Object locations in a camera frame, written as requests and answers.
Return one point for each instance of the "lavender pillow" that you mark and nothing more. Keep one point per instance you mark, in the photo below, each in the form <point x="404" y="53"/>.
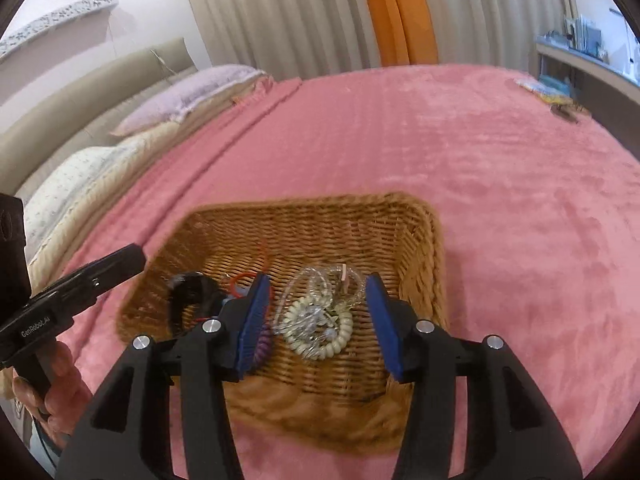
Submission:
<point x="200" y="90"/>

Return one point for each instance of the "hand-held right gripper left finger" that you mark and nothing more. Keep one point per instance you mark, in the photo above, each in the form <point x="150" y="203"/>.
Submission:
<point x="255" y="320"/>

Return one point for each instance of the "books on desk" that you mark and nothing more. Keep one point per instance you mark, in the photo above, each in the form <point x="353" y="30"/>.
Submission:
<point x="582" y="35"/>

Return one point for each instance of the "silver crystal jewelry cluster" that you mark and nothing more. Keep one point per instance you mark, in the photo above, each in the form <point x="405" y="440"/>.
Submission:
<point x="307" y="320"/>

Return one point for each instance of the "brown wicker basket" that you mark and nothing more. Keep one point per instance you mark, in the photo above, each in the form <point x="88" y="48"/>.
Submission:
<point x="325" y="230"/>

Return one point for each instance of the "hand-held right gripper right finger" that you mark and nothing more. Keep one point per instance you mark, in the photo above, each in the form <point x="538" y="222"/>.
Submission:
<point x="385" y="320"/>

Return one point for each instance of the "beige padded headboard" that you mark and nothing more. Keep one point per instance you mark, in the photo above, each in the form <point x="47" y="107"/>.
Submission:
<point x="75" y="95"/>

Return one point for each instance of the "beige quilt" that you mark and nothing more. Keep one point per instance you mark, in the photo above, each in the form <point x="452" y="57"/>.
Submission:
<point x="165" y="136"/>

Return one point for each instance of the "black wrist watch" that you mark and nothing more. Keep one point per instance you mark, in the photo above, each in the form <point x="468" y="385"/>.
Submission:
<point x="187" y="285"/>

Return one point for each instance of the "beige curtain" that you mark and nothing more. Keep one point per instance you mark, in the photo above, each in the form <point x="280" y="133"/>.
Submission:
<point x="500" y="10"/>
<point x="280" y="10"/>

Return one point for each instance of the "pink fleece blanket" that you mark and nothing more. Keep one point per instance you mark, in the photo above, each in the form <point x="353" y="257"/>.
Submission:
<point x="500" y="185"/>

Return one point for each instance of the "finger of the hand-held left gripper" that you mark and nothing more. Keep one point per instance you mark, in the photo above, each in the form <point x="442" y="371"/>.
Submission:
<point x="10" y="245"/>
<point x="115" y="262"/>

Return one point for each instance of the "orange curtain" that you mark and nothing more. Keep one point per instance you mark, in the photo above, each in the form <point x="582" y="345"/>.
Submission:
<point x="400" y="10"/>

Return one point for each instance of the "white patterned wall shelf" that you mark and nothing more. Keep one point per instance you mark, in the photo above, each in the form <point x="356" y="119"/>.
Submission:
<point x="50" y="20"/>

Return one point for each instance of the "person's left hand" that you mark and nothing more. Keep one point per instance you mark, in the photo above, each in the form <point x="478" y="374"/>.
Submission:
<point x="62" y="385"/>

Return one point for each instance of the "white desk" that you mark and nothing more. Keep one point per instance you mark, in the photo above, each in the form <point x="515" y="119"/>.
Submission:
<point x="590" y="67"/>

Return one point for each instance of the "yellow patterned packet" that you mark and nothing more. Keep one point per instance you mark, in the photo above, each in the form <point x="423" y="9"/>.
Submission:
<point x="545" y="92"/>

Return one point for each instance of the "white floral pillow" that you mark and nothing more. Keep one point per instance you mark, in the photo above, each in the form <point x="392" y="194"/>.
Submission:
<point x="75" y="185"/>

